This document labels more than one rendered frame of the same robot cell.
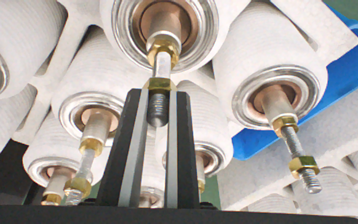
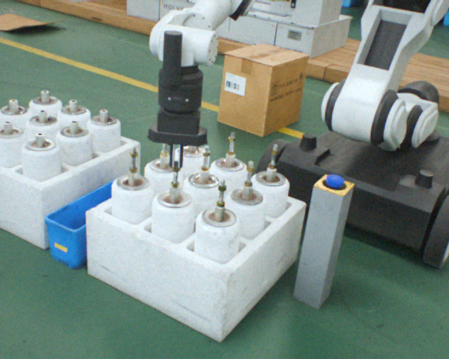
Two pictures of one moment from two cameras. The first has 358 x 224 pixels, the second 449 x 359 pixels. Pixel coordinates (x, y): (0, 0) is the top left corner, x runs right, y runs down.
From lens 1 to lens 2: 106 cm
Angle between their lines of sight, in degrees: 20
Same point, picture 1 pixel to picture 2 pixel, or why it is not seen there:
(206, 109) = (156, 189)
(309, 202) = (89, 145)
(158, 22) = (176, 195)
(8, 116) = not seen: hidden behind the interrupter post
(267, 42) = (136, 200)
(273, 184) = (107, 157)
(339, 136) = (70, 182)
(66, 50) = not seen: hidden behind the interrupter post
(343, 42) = (93, 211)
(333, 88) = (68, 211)
